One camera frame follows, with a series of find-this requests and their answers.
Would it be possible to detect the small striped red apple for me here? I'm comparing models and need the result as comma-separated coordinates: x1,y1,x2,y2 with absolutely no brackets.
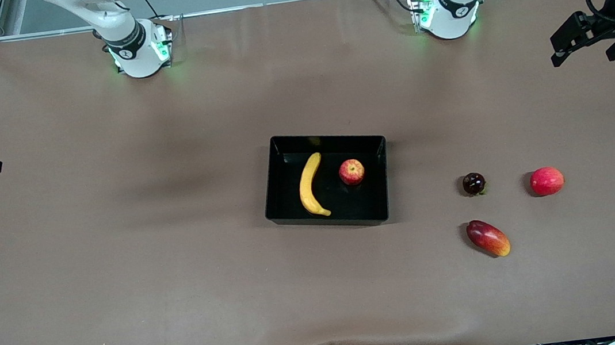
338,158,367,187

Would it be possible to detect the black plastic box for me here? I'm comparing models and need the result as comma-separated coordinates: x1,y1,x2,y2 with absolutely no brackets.
256,123,395,238

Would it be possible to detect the yellow banana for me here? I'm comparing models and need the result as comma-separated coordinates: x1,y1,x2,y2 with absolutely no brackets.
295,152,332,220

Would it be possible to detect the round red peach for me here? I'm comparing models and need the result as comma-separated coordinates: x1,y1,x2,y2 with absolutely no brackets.
528,164,567,198

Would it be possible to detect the dark purple plum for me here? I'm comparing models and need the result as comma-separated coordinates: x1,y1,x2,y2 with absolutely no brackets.
461,171,488,198

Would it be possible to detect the red yellow mango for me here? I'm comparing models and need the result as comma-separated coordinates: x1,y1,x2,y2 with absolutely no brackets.
465,216,513,262

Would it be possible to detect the brown table cover sheet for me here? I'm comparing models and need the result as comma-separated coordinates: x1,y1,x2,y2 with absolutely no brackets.
0,0,615,345

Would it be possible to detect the black right arm base cable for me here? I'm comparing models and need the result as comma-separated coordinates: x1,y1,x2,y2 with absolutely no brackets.
134,0,181,48

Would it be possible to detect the metal table edge rail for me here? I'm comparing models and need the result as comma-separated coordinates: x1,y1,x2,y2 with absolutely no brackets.
0,0,381,44

